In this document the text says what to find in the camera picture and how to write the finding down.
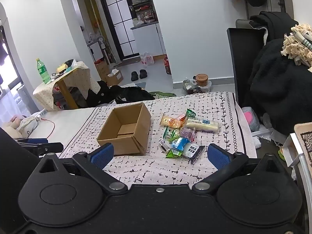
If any pink plush toy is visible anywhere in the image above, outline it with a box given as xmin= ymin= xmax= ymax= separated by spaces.
xmin=241 ymin=106 xmax=261 ymax=131

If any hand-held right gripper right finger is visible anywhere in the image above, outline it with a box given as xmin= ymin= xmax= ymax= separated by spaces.
xmin=192 ymin=143 xmax=283 ymax=195

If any brown paper bucket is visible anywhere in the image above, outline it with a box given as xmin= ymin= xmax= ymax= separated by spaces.
xmin=195 ymin=74 xmax=208 ymax=87

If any green striped snack packet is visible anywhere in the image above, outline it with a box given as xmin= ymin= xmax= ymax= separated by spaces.
xmin=163 ymin=127 xmax=182 ymax=139

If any white standing fan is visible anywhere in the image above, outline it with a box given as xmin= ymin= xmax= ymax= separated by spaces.
xmin=96 ymin=36 xmax=108 ymax=65

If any pack of water bottles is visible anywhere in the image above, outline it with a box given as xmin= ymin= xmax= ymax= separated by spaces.
xmin=140 ymin=52 xmax=154 ymax=65

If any red cable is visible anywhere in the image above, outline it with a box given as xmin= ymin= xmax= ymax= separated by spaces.
xmin=40 ymin=118 xmax=56 ymax=139

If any green soda bottle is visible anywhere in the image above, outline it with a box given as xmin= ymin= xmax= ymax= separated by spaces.
xmin=36 ymin=58 xmax=51 ymax=84

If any white box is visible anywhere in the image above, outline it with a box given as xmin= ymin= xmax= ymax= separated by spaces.
xmin=283 ymin=134 xmax=305 ymax=167

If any pile of black coats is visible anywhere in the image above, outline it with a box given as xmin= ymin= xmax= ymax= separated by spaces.
xmin=244 ymin=11 xmax=312 ymax=136

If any patterned tan board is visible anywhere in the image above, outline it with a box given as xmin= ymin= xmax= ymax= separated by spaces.
xmin=294 ymin=123 xmax=312 ymax=153

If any yellow wooden table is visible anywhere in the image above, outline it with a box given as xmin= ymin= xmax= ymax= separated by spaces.
xmin=52 ymin=72 xmax=79 ymax=110

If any blue snack packet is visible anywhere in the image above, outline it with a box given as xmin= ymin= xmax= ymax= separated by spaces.
xmin=171 ymin=138 xmax=191 ymax=150

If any black flat panel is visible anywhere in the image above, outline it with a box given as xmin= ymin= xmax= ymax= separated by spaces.
xmin=227 ymin=27 xmax=266 ymax=105

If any plastic trash bag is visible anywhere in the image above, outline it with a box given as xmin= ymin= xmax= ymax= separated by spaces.
xmin=183 ymin=78 xmax=212 ymax=93

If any purple snack packet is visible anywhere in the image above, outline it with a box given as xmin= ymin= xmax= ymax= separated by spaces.
xmin=179 ymin=128 xmax=197 ymax=142

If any white kitchen cabinet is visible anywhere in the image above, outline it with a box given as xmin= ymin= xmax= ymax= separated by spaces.
xmin=130 ymin=22 xmax=167 ymax=58

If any orange bread packet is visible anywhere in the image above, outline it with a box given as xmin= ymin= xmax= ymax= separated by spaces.
xmin=160 ymin=114 xmax=186 ymax=129

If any cream fringed cloth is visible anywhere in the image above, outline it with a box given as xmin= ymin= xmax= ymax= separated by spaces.
xmin=281 ymin=24 xmax=312 ymax=66

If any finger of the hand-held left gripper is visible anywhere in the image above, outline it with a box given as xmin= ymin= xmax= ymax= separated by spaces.
xmin=29 ymin=142 xmax=64 ymax=157
xmin=15 ymin=138 xmax=49 ymax=145

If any black framed glass door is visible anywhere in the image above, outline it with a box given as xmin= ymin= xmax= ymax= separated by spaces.
xmin=98 ymin=0 xmax=137 ymax=61

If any white cloth bag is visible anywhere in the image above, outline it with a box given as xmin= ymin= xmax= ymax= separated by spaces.
xmin=18 ymin=116 xmax=39 ymax=136

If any small table with dotted cloth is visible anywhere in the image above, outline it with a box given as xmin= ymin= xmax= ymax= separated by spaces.
xmin=32 ymin=62 xmax=99 ymax=111

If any red oil bottle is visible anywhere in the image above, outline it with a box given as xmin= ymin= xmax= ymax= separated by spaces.
xmin=164 ymin=56 xmax=172 ymax=75

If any cartoon figurine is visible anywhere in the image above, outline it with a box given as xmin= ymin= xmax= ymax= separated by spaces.
xmin=57 ymin=60 xmax=77 ymax=75

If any green rug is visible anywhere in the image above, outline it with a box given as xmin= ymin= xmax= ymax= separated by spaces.
xmin=148 ymin=91 xmax=175 ymax=99

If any white bed sheet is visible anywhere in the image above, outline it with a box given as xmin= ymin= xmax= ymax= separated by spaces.
xmin=29 ymin=107 xmax=99 ymax=152

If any white and black snack packet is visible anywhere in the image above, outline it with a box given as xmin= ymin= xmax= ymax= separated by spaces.
xmin=182 ymin=143 xmax=206 ymax=164

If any cardboard box with tissue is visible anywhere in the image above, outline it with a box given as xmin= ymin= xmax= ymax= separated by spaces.
xmin=105 ymin=69 xmax=124 ymax=87

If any red stool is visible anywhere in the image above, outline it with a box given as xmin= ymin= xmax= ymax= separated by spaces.
xmin=52 ymin=85 xmax=67 ymax=110

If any white long roll packet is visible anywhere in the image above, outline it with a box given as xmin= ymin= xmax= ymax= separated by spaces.
xmin=183 ymin=118 xmax=222 ymax=133

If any light green candy packet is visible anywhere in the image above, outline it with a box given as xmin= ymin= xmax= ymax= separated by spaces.
xmin=165 ymin=149 xmax=182 ymax=159

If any beige plush toy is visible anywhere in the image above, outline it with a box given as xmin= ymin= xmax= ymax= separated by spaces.
xmin=0 ymin=120 xmax=21 ymax=138

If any black buttoned coat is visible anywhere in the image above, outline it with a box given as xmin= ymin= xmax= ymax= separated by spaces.
xmin=86 ymin=80 xmax=115 ymax=108

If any kitchen shelf with bottles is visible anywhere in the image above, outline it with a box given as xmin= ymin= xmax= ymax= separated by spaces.
xmin=128 ymin=0 xmax=159 ymax=27

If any tall cardboard box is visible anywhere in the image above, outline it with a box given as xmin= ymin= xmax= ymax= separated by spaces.
xmin=95 ymin=60 xmax=110 ymax=81

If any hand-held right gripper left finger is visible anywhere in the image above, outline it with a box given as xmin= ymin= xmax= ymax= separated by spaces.
xmin=36 ymin=143 xmax=128 ymax=195

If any small black snack packet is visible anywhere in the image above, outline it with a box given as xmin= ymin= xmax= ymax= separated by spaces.
xmin=160 ymin=140 xmax=172 ymax=153

